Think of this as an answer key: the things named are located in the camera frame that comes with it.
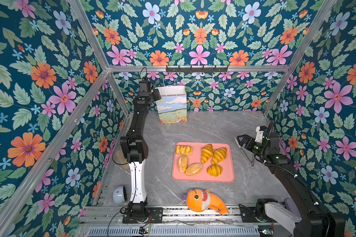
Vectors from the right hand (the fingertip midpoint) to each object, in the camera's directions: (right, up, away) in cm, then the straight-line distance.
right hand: (243, 138), depth 81 cm
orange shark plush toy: (-26, -29, -11) cm, 40 cm away
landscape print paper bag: (-42, +20, +19) cm, 50 cm away
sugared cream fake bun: (-28, -18, +3) cm, 33 cm away
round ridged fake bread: (-15, -19, +4) cm, 25 cm away
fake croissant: (-19, -10, +11) cm, 24 cm away
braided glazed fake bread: (-34, -9, +12) cm, 37 cm away
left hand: (-51, +32, +11) cm, 61 cm away
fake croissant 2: (-11, -11, +9) cm, 19 cm away
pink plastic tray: (-7, -23, +6) cm, 25 cm away
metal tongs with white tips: (+8, -16, +9) cm, 21 cm away
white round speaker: (-65, -28, -8) cm, 71 cm away
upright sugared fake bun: (-34, -16, +7) cm, 38 cm away
